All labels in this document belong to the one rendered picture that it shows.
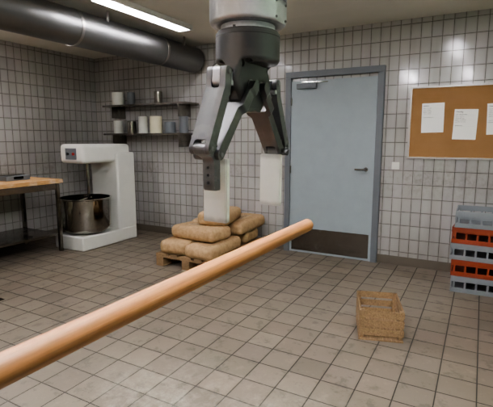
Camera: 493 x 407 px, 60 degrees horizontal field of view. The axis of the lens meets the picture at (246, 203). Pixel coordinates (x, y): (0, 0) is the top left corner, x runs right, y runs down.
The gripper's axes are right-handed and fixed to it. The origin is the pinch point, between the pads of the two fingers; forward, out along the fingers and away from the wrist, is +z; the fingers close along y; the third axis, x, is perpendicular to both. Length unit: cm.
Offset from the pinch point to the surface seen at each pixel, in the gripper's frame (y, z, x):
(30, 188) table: 259, 53, 427
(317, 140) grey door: 433, -4, 145
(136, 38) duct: 302, -107, 299
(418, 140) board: 434, -5, 35
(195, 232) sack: 315, 93, 235
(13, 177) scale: 256, 41, 452
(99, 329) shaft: -15.7, 12.3, 9.1
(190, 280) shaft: 0.8, 11.8, 9.3
